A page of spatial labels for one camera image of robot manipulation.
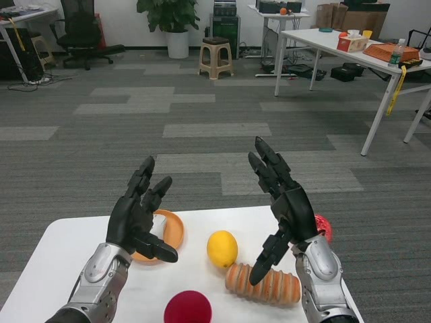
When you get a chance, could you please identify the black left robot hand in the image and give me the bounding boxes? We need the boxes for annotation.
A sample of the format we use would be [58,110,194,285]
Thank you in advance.
[106,155,179,264]

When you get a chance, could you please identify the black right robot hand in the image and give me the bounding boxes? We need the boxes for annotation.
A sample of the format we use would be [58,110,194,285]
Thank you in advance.
[247,136,319,286]

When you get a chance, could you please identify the spiral ridged bread loaf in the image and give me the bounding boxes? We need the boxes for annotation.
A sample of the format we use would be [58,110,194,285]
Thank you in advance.
[224,262,302,308]

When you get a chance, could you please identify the red pomegranate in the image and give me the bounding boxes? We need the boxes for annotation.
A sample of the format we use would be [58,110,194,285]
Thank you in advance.
[314,213,334,244]

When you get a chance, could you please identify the white computer mouse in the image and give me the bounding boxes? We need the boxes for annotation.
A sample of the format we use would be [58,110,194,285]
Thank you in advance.
[150,215,168,242]

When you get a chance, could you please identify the orange plate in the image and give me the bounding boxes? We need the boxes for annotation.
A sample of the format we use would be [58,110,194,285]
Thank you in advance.
[129,209,186,266]

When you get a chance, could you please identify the yellow lemon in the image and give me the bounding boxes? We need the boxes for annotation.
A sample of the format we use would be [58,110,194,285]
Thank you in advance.
[206,230,238,269]

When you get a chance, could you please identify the red cup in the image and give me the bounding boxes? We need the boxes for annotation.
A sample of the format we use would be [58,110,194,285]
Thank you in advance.
[163,291,213,323]

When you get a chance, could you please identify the black gear pile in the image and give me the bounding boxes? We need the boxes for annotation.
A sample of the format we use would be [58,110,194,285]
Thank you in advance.
[288,63,327,81]

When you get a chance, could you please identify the black hard case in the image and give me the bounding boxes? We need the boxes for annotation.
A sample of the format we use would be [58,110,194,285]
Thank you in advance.
[330,63,365,82]

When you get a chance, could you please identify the long white table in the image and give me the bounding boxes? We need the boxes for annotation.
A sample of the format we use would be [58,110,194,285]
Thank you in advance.
[274,28,431,157]

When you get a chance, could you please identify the orange tissue box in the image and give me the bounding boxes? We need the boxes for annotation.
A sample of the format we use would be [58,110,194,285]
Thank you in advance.
[337,35,370,54]

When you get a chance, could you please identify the orange tray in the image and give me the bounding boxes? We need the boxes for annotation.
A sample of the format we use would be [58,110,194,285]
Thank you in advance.
[362,42,420,63]

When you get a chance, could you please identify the white plant pot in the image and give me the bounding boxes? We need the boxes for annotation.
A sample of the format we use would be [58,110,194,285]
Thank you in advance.
[166,30,190,60]

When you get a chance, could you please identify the beige stool with dark seat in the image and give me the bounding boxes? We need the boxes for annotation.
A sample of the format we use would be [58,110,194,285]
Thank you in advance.
[197,36,234,80]

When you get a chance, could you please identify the clear water bottle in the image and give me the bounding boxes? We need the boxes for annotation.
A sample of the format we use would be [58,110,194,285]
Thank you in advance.
[389,38,406,67]

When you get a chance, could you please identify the red board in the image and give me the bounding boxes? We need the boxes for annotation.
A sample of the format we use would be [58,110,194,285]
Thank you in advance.
[94,13,107,48]

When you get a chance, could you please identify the plain beige stool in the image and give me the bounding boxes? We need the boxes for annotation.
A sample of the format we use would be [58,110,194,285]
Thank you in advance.
[30,36,57,68]

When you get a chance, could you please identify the black cabinet with green trim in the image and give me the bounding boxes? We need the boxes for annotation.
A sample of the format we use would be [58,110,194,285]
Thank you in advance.
[209,13,240,61]

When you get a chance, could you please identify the brown paper bag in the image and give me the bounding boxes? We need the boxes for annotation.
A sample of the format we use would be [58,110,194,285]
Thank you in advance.
[315,3,334,30]
[331,3,347,31]

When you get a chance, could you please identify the black computer tower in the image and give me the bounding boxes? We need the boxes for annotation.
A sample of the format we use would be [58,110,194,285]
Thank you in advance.
[0,28,44,81]

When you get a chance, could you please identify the small white desk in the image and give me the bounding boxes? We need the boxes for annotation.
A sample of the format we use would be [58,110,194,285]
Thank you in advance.
[247,3,310,77]

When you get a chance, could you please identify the large cardboard box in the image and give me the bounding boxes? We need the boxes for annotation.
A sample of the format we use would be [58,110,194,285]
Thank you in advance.
[341,3,391,40]

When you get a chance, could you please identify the black mesh office chair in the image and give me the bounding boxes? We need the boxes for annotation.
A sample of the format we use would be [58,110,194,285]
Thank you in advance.
[49,0,126,71]

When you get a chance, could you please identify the large black equipment box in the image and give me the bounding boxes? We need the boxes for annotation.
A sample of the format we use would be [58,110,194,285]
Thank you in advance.
[257,0,287,13]

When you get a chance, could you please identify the green leafy plant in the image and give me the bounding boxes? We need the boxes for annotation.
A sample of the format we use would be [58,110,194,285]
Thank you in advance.
[136,0,201,34]

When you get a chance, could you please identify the stacked black devices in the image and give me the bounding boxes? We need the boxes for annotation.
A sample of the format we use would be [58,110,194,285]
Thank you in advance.
[213,0,236,17]

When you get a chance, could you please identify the white desk with grey legs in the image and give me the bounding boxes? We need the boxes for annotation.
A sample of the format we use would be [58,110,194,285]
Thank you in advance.
[0,8,60,83]

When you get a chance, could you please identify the long yellow strap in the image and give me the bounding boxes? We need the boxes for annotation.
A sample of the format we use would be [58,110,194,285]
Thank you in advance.
[386,65,407,117]

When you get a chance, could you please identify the short yellow strap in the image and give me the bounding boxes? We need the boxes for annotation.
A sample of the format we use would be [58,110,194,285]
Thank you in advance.
[8,18,25,51]

